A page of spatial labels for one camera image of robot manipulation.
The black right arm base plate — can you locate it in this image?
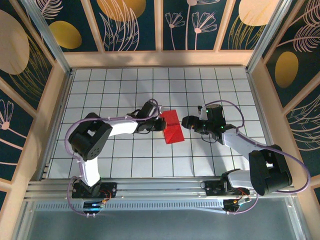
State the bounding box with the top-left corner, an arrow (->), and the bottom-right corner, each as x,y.
204,180 -> 251,197

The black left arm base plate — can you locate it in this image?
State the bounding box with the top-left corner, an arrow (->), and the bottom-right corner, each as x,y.
71,182 -> 118,200

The aluminium mounting rail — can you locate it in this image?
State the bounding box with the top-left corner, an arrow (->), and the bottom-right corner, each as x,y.
24,176 -> 297,201

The aluminium side rail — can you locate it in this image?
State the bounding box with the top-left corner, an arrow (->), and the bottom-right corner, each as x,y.
246,68 -> 285,177
39,69 -> 75,181

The grey slotted cable duct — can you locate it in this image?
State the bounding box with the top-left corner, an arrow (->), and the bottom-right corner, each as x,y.
34,199 -> 226,213

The aluminium frame post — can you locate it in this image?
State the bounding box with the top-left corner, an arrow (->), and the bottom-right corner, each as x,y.
21,0 -> 74,75
246,0 -> 294,73

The red cloth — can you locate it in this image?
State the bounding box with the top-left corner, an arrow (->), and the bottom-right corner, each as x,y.
159,109 -> 186,145

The black electronics board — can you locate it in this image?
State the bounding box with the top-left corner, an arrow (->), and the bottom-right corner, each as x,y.
223,198 -> 252,214
83,199 -> 105,214

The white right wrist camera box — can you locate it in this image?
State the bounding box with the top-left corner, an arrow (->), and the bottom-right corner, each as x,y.
198,105 -> 209,120

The white grid mat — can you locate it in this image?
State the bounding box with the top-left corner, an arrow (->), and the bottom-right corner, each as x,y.
47,67 -> 278,179

